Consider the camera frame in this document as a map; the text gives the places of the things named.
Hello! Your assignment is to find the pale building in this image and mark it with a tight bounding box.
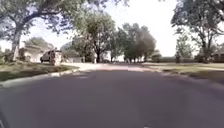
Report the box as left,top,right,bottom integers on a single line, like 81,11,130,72
19,45,45,64

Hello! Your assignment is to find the row of trees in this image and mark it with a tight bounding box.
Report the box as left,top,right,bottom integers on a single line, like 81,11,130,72
68,11,158,64

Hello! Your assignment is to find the tall tree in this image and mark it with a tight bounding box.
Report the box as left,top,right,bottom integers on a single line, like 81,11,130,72
170,0,224,64

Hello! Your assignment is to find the grass verge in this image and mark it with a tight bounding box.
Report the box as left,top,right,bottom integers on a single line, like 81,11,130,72
142,61,224,85
0,61,80,83

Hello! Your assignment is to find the grey asphalt road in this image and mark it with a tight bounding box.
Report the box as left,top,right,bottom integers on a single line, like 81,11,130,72
0,63,224,128

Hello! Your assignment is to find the pale concrete kerb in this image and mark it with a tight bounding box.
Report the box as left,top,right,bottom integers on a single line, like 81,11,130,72
0,67,82,90

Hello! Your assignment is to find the dark vehicle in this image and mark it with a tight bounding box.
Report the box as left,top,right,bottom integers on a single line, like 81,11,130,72
39,49,63,65

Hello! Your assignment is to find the large tree with pale trunk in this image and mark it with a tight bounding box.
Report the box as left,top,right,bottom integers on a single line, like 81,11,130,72
0,0,131,64

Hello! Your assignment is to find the small slender tree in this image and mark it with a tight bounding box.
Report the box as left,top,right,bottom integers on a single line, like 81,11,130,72
174,27,195,64

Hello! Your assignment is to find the pale concrete driveway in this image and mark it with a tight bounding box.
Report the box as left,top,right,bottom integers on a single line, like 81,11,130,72
61,62,111,72

